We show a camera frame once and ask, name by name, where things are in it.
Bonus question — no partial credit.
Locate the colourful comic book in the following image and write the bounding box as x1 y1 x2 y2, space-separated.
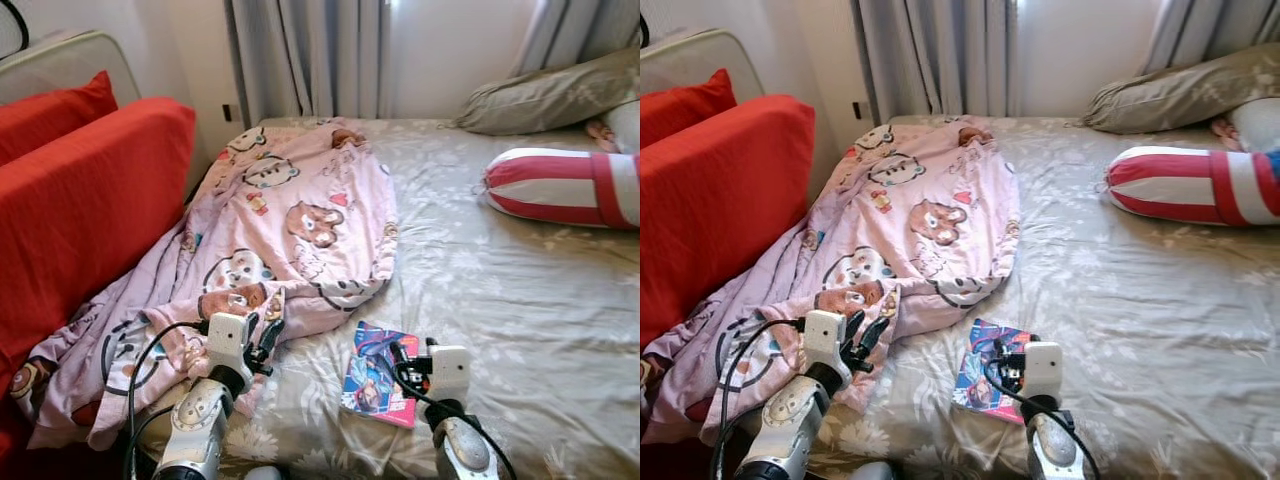
952 318 1041 426
340 320 423 429

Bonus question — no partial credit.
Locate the pink cartoon print blanket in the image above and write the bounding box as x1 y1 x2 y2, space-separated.
643 120 1021 446
12 118 399 451

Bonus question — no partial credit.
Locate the bed with beige floral sheet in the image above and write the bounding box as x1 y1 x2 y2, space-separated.
780 113 1280 480
150 115 641 480

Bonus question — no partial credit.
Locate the large red covered cushion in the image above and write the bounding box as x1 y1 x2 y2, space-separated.
640 95 816 480
0 95 198 480

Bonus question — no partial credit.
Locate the red white blue star bolster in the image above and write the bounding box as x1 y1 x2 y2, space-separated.
483 147 641 231
1105 145 1280 228

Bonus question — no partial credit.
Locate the beige floral pillow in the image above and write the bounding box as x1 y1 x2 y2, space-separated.
1080 42 1280 136
452 48 641 137

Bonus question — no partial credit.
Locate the grey pleated curtain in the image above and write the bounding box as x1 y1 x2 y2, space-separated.
852 0 1021 126
510 0 641 79
1140 0 1280 76
225 0 393 126

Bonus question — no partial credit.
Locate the small red cushion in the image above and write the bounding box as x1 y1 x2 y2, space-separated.
640 68 738 149
0 70 119 166

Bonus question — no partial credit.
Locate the plain white pillow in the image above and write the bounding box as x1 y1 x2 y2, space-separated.
603 98 641 156
1228 97 1280 153

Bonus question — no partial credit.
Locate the grey-green upright mattress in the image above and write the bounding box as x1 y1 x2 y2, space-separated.
0 30 143 106
640 28 766 101

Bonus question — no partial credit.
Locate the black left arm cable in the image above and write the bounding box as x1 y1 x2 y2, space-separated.
710 316 806 480
122 318 211 480

